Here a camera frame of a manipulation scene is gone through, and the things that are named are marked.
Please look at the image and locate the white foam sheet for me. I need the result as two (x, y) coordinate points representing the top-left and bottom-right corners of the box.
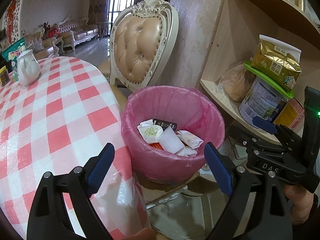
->
(158, 127), (184, 154)

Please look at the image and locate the black cardboard box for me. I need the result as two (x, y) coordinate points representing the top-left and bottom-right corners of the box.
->
(153, 119), (177, 132)

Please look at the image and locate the orange foam fruit net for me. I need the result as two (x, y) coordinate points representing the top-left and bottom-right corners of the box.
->
(150, 142), (163, 150)

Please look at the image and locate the white plastic wrapper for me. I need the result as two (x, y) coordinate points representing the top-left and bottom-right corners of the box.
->
(176, 131), (203, 150)

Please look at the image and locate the white tissue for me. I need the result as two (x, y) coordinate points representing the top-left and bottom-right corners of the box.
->
(176, 146), (197, 157)

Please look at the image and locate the crushed white paper cup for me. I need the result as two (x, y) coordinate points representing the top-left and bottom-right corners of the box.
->
(137, 119), (163, 144)

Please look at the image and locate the pink lined trash bin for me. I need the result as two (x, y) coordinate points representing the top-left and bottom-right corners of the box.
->
(121, 86), (225, 183)

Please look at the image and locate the right hand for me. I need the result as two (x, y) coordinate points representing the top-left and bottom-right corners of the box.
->
(284, 185), (314, 225)

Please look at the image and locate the left hand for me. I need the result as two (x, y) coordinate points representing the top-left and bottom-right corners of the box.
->
(122, 228), (156, 240)

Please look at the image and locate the orange carton on shelf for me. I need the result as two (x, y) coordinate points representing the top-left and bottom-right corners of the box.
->
(273, 98), (304, 130)

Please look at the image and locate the milk powder can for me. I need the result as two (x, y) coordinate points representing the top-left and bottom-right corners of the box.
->
(239, 61), (295, 128)

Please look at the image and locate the bread bag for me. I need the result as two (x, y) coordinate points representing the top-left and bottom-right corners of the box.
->
(216, 63), (256, 102)

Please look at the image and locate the gold foil bag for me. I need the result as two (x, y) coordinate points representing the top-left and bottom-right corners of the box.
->
(251, 35), (302, 92)

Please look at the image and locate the red checkered tablecloth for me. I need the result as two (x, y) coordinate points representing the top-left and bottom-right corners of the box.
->
(1, 56), (149, 239)

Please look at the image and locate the wooden shelf unit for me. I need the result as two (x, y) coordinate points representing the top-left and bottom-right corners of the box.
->
(200, 0), (319, 144)

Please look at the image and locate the cream tufted ornate chair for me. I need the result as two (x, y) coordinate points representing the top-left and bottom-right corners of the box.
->
(103, 0), (179, 92)

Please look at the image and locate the yellow lid snack jar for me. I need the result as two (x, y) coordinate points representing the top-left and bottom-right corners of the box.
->
(0, 66), (10, 87)

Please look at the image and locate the white ceramic teapot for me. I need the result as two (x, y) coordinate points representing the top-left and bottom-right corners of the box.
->
(17, 49), (40, 87)

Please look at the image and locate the green snack bag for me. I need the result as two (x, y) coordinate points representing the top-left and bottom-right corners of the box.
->
(2, 37), (26, 82)

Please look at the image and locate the armchair near sofa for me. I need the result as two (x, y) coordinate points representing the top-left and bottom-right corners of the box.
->
(24, 27), (59, 60)

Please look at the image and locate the cream leather sofa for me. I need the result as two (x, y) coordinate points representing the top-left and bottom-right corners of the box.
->
(54, 15), (98, 51)

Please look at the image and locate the red chinese knot ornament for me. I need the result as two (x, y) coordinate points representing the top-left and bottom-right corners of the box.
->
(7, 0), (16, 44)

